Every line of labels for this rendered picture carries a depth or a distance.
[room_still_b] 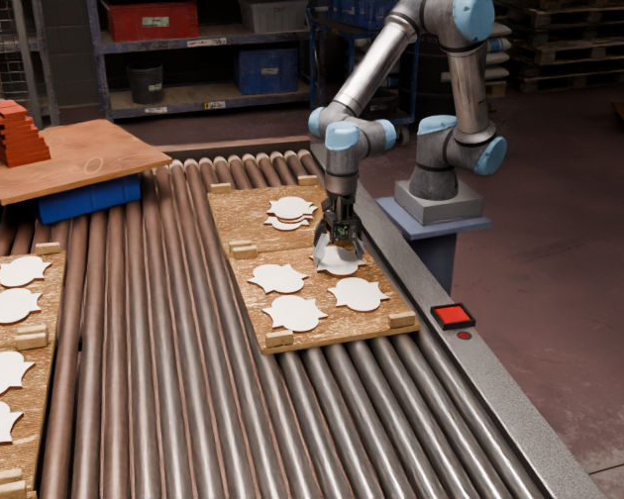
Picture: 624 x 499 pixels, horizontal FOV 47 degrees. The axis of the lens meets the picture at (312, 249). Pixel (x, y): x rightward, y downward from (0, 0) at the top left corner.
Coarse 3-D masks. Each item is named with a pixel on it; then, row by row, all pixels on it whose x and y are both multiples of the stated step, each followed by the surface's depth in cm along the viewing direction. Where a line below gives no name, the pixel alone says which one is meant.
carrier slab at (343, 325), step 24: (240, 264) 179; (264, 264) 179; (312, 264) 179; (240, 288) 169; (312, 288) 169; (384, 288) 169; (336, 312) 160; (384, 312) 160; (264, 336) 152; (312, 336) 152; (336, 336) 152; (360, 336) 153
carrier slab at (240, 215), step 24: (240, 192) 219; (264, 192) 219; (288, 192) 219; (312, 192) 219; (216, 216) 204; (240, 216) 204; (264, 216) 204; (312, 216) 204; (240, 240) 191; (264, 240) 191; (288, 240) 191; (312, 240) 191
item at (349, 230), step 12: (336, 204) 169; (348, 204) 165; (324, 216) 172; (336, 216) 169; (348, 216) 166; (336, 228) 169; (348, 228) 169; (360, 228) 168; (336, 240) 170; (360, 240) 170
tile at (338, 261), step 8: (328, 248) 185; (336, 248) 185; (312, 256) 180; (328, 256) 180; (336, 256) 180; (344, 256) 180; (352, 256) 180; (320, 264) 177; (328, 264) 177; (336, 264) 177; (344, 264) 177; (352, 264) 177; (360, 264) 177; (328, 272) 174; (336, 272) 173; (344, 272) 173; (352, 272) 173
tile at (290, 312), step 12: (276, 300) 163; (288, 300) 163; (300, 300) 163; (312, 300) 163; (264, 312) 159; (276, 312) 158; (288, 312) 158; (300, 312) 158; (312, 312) 158; (276, 324) 154; (288, 324) 154; (300, 324) 154; (312, 324) 154
